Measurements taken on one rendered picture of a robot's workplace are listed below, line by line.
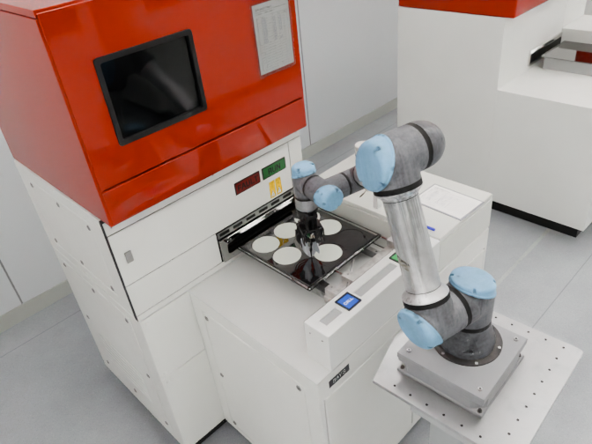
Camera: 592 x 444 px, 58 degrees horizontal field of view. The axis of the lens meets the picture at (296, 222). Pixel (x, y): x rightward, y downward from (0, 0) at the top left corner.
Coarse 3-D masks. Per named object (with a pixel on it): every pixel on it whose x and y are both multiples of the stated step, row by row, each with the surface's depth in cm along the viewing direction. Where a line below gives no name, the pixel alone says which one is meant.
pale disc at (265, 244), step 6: (258, 240) 195; (264, 240) 194; (270, 240) 194; (276, 240) 193; (252, 246) 192; (258, 246) 192; (264, 246) 191; (270, 246) 191; (276, 246) 191; (264, 252) 188
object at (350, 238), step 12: (288, 216) 206; (324, 216) 203; (348, 228) 195; (252, 240) 195; (288, 240) 193; (336, 240) 190; (348, 240) 189; (360, 240) 188; (252, 252) 189; (348, 252) 184; (276, 264) 182; (288, 264) 181; (300, 264) 181; (312, 264) 180; (324, 264) 179; (336, 264) 179; (300, 276) 176; (312, 276) 175
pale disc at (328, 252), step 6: (324, 246) 188; (330, 246) 188; (336, 246) 187; (324, 252) 185; (330, 252) 185; (336, 252) 184; (342, 252) 184; (318, 258) 182; (324, 258) 182; (330, 258) 182; (336, 258) 181
